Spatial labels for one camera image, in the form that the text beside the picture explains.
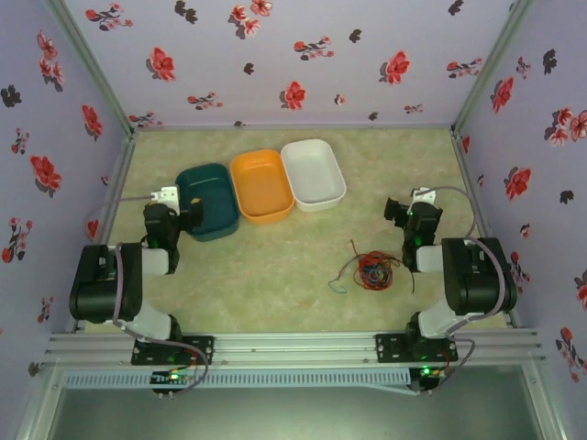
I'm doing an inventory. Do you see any red cable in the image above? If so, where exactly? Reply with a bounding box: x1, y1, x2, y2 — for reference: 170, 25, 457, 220
356, 250, 395, 292
357, 254, 391, 288
349, 237, 394, 292

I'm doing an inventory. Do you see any blue cable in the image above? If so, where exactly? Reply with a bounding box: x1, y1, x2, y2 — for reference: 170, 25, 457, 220
327, 269, 382, 293
361, 264, 389, 283

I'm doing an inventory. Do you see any teal plastic bin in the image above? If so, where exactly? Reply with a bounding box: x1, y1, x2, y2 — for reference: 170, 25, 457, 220
174, 163, 241, 243

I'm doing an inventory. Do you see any orange plastic bin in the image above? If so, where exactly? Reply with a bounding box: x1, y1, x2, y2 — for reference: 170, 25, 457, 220
229, 148, 295, 226

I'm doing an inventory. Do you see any white plastic bin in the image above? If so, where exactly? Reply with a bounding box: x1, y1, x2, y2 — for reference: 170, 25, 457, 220
280, 138, 348, 213

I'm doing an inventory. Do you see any controller board with LED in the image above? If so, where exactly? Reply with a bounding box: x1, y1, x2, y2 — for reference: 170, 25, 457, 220
409, 364, 449, 396
150, 369, 196, 398

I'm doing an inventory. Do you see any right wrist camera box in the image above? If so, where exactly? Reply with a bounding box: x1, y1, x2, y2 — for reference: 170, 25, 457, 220
410, 186, 437, 207

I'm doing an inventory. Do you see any aluminium side rail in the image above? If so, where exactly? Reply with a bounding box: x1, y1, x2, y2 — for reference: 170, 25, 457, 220
450, 130, 520, 330
68, 132, 138, 332

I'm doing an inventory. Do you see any left arm grey cable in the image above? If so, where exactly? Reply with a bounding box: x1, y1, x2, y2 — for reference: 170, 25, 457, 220
84, 194, 210, 395

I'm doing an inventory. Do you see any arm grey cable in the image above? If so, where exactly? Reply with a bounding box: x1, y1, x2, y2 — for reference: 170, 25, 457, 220
84, 194, 210, 395
415, 185, 517, 396

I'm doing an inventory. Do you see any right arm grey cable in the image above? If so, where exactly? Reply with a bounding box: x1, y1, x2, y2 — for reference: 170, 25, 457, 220
415, 185, 517, 396

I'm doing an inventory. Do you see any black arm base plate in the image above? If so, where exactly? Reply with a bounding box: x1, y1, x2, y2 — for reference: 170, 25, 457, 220
374, 333, 459, 364
131, 335, 216, 367

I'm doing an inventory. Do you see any thin aluminium wall rail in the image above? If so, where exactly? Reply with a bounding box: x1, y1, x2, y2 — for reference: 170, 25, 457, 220
132, 122, 455, 134

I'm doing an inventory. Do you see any long aluminium mounting rail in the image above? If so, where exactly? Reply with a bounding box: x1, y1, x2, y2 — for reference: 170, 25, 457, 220
45, 329, 547, 368

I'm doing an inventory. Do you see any aluminium frame post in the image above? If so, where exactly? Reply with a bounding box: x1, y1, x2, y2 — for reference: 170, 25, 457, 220
42, 0, 138, 135
450, 0, 537, 134

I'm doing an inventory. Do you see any white slotted cable duct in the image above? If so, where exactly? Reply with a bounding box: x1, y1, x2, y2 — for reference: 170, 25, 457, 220
61, 368, 412, 391

